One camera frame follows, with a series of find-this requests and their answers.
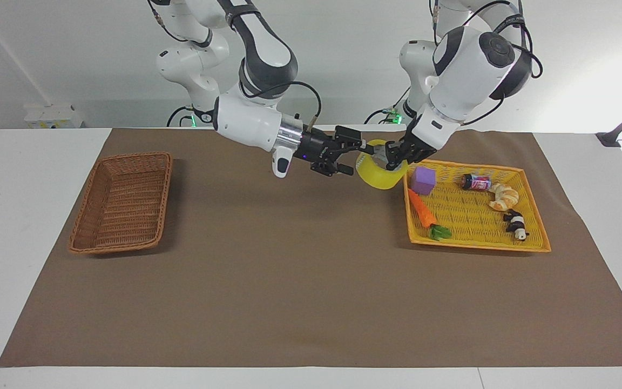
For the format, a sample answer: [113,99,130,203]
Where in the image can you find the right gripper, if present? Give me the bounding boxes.
[299,125,377,177]

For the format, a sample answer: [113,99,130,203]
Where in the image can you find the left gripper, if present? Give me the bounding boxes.
[385,125,438,170]

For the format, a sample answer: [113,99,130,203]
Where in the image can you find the yellow tape roll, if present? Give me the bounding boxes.
[355,139,409,191]

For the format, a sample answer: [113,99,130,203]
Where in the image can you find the yellow plastic basket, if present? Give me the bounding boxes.
[402,159,552,254]

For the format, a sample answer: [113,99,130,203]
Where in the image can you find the brown wicker basket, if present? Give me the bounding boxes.
[67,151,174,256]

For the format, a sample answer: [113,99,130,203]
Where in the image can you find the purple cube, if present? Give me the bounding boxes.
[410,166,437,196]

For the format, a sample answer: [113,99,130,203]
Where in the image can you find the orange toy carrot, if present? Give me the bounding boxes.
[407,187,453,242]

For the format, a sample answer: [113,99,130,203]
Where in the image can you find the small dark can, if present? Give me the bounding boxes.
[461,173,493,192]

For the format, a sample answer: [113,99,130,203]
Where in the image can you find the toy croissant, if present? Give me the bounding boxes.
[488,183,520,212]

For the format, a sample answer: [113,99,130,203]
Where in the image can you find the black and white panda toy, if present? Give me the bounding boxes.
[502,209,531,241]

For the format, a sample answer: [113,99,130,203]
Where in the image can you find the white box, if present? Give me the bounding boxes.
[23,104,85,130]

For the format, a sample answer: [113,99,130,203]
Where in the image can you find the black cable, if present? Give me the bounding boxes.
[146,0,182,43]
[364,85,413,125]
[461,0,544,126]
[239,81,323,133]
[166,105,196,129]

